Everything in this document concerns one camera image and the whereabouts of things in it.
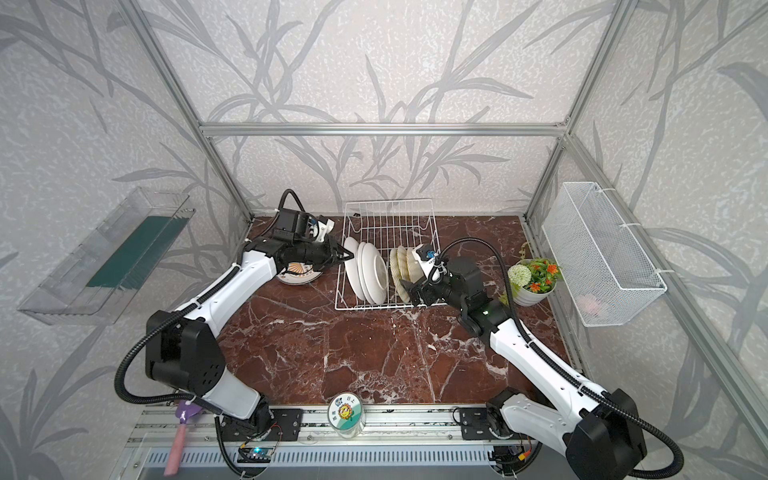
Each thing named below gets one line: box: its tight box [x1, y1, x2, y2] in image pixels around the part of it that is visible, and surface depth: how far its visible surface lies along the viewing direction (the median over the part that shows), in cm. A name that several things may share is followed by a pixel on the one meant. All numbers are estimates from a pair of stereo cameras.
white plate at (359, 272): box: [357, 242, 374, 305], surface depth 85 cm
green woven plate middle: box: [397, 245, 411, 281], surface depth 88 cm
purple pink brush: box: [164, 400, 203, 476], surface depth 72 cm
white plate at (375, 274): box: [362, 243, 388, 305], surface depth 88 cm
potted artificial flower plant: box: [500, 258, 563, 307], surface depth 88 cm
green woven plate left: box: [390, 248, 411, 303], surface depth 88 cm
